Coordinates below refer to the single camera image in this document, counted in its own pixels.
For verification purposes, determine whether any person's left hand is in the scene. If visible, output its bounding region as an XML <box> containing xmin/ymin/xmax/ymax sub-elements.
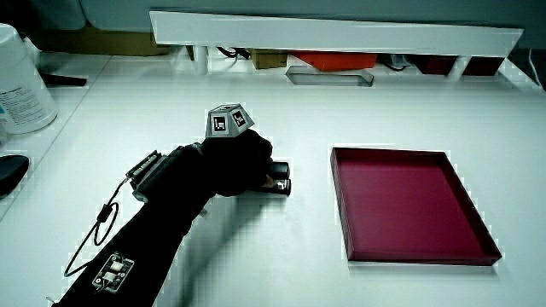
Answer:
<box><xmin>200</xmin><ymin>102</ymin><xmax>276</xmax><ymax>198</ymax></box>

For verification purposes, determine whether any black cylindrical object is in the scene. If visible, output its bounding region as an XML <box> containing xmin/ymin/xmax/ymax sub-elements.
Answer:
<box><xmin>238</xmin><ymin>160</ymin><xmax>293</xmax><ymax>198</ymax></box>

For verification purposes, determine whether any person's left forearm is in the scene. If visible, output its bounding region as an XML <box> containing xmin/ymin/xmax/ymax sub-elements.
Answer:
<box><xmin>50</xmin><ymin>142</ymin><xmax>217</xmax><ymax>307</ymax></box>

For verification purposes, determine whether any white desk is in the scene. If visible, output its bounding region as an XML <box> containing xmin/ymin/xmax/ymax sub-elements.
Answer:
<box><xmin>0</xmin><ymin>49</ymin><xmax>546</xmax><ymax>307</ymax></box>

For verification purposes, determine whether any white desk shelf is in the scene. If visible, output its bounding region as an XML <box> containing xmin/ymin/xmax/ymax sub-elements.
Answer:
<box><xmin>148</xmin><ymin>9</ymin><xmax>525</xmax><ymax>83</ymax></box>

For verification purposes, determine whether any grey wrist sensor module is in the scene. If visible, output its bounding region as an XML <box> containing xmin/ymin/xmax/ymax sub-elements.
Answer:
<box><xmin>125</xmin><ymin>149</ymin><xmax>168</xmax><ymax>203</ymax></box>

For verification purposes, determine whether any small brown cardboard box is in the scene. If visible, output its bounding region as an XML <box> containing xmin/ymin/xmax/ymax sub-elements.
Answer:
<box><xmin>249</xmin><ymin>48</ymin><xmax>289</xmax><ymax>71</ymax></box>

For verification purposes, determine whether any orange box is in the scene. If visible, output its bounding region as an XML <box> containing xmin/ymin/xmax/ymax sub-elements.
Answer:
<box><xmin>289</xmin><ymin>50</ymin><xmax>379</xmax><ymax>72</ymax></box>

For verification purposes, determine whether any small circuit board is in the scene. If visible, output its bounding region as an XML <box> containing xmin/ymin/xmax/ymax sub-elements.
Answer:
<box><xmin>91</xmin><ymin>252</ymin><xmax>136</xmax><ymax>294</ymax></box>

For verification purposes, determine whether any dark red tray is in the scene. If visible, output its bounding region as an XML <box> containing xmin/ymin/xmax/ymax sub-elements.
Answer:
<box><xmin>329</xmin><ymin>146</ymin><xmax>503</xmax><ymax>268</ymax></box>

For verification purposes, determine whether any large brown cardboard box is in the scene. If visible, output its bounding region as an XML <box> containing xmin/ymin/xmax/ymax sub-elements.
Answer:
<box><xmin>30</xmin><ymin>24</ymin><xmax>172</xmax><ymax>58</ymax></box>

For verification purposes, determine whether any flat black object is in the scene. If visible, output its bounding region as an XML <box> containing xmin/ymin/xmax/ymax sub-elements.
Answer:
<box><xmin>39</xmin><ymin>72</ymin><xmax>89</xmax><ymax>88</ymax></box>

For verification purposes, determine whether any dark red box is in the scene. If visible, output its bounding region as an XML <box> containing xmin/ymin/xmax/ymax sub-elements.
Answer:
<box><xmin>462</xmin><ymin>56</ymin><xmax>506</xmax><ymax>78</ymax></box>
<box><xmin>408</xmin><ymin>54</ymin><xmax>460</xmax><ymax>77</ymax></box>

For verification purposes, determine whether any black computer mouse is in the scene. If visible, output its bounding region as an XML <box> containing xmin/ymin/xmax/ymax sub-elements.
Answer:
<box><xmin>0</xmin><ymin>153</ymin><xmax>31</xmax><ymax>198</ymax></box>

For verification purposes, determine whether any white plastic canister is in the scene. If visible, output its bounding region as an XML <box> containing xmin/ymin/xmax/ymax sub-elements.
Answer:
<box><xmin>0</xmin><ymin>22</ymin><xmax>59</xmax><ymax>136</ymax></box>

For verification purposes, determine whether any grey metal bracket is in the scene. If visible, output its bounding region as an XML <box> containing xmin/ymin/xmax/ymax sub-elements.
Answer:
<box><xmin>284</xmin><ymin>65</ymin><xmax>375</xmax><ymax>88</ymax></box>

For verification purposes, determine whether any thin black glove cable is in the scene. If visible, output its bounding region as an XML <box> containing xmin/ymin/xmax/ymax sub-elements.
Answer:
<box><xmin>63</xmin><ymin>176</ymin><xmax>131</xmax><ymax>279</ymax></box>

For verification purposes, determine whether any white cable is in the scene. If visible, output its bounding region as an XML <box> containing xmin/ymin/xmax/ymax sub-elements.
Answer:
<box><xmin>527</xmin><ymin>47</ymin><xmax>546</xmax><ymax>90</ymax></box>

